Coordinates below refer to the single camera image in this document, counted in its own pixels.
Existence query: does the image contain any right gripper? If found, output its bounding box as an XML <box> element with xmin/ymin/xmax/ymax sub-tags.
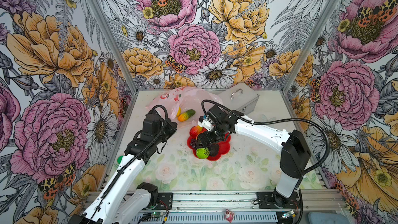
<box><xmin>196</xmin><ymin>122</ymin><xmax>229</xmax><ymax>149</ymax></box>

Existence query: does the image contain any green orange papaya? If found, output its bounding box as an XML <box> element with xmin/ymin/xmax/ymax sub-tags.
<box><xmin>177</xmin><ymin>110</ymin><xmax>196</xmax><ymax>122</ymax></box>

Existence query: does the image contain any pink plastic bag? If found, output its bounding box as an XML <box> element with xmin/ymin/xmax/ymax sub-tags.
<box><xmin>146</xmin><ymin>86</ymin><xmax>223</xmax><ymax>120</ymax></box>

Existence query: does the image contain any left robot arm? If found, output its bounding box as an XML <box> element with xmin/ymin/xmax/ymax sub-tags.
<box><xmin>68</xmin><ymin>105</ymin><xmax>177</xmax><ymax>224</ymax></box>

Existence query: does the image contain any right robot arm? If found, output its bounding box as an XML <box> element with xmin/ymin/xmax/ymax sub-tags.
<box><xmin>197</xmin><ymin>105</ymin><xmax>311</xmax><ymax>208</ymax></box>

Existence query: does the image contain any dark grape bunch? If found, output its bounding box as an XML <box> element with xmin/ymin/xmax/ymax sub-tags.
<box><xmin>189</xmin><ymin>139</ymin><xmax>198</xmax><ymax>150</ymax></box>

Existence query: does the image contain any red yellow peach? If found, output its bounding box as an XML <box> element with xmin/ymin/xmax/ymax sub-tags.
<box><xmin>189</xmin><ymin>125</ymin><xmax>203</xmax><ymax>139</ymax></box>

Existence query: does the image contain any green apple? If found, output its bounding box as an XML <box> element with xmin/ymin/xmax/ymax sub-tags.
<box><xmin>196</xmin><ymin>148</ymin><xmax>210</xmax><ymax>159</ymax></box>

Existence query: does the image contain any red flower-shaped plate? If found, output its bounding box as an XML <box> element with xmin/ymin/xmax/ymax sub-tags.
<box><xmin>187</xmin><ymin>128</ymin><xmax>231</xmax><ymax>161</ymax></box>

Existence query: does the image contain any green capped white bottle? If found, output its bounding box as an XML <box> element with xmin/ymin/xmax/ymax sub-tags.
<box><xmin>117</xmin><ymin>156</ymin><xmax>123</xmax><ymax>164</ymax></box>

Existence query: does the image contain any silver metal case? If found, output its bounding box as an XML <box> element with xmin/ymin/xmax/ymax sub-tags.
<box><xmin>218</xmin><ymin>83</ymin><xmax>259</xmax><ymax>115</ymax></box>

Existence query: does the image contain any small pink red object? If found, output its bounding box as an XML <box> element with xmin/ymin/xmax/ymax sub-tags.
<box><xmin>224</xmin><ymin>209</ymin><xmax>235</xmax><ymax>223</ymax></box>

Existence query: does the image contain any green circuit board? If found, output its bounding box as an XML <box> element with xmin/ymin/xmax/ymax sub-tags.
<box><xmin>142</xmin><ymin>212</ymin><xmax>166</xmax><ymax>222</ymax></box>

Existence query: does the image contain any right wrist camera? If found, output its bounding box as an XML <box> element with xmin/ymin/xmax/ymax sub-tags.
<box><xmin>198</xmin><ymin>116</ymin><xmax>214</xmax><ymax>132</ymax></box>

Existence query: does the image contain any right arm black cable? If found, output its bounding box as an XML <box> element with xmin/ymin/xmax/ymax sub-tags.
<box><xmin>201</xmin><ymin>99</ymin><xmax>331</xmax><ymax>224</ymax></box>

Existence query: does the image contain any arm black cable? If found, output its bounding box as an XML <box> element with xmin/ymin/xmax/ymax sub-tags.
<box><xmin>83</xmin><ymin>105</ymin><xmax>169</xmax><ymax>222</ymax></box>
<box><xmin>201</xmin><ymin>99</ymin><xmax>331</xmax><ymax>224</ymax></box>

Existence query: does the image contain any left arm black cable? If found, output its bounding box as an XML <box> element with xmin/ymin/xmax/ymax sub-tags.
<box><xmin>83</xmin><ymin>105</ymin><xmax>169</xmax><ymax>222</ymax></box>

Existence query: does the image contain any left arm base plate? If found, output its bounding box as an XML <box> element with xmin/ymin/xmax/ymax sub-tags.
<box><xmin>145</xmin><ymin>192</ymin><xmax>174</xmax><ymax>210</ymax></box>

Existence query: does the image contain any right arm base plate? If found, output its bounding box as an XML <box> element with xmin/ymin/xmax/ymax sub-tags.
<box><xmin>253</xmin><ymin>191</ymin><xmax>301</xmax><ymax>209</ymax></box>

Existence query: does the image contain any white perforated cable duct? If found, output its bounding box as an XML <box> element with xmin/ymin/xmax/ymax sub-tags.
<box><xmin>130</xmin><ymin>212</ymin><xmax>279</xmax><ymax>224</ymax></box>

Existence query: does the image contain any aluminium front rail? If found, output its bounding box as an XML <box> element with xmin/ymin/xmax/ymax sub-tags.
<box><xmin>165</xmin><ymin>189</ymin><xmax>347</xmax><ymax>213</ymax></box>

